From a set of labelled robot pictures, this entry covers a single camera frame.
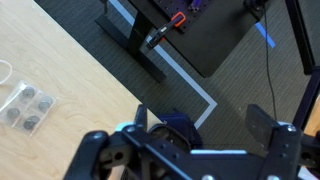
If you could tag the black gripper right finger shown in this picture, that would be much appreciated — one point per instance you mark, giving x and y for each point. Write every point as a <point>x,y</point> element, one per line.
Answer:
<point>261,123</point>

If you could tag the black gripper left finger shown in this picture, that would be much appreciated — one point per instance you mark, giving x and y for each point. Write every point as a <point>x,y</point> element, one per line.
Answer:
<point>140,116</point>

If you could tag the dark blue backpack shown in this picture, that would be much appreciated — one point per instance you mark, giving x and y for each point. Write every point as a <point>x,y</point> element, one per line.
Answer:
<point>186,125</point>

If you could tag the white floor tape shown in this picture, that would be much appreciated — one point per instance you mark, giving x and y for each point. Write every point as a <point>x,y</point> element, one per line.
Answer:
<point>186,76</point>

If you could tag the blue floor tape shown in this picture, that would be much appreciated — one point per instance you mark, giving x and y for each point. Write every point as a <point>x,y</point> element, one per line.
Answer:
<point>265,35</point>

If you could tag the black stand pole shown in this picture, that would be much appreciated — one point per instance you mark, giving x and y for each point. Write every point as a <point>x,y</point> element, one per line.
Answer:
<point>300,33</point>

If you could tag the plastic bag of coin batteries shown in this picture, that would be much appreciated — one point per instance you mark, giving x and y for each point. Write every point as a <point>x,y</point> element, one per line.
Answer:
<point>30,106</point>

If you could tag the black pegboard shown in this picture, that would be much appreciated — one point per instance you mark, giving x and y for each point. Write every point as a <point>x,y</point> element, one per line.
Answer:
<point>166,6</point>

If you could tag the purple pegboard item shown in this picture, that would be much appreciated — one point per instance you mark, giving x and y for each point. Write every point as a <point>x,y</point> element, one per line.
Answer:
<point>194,4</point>

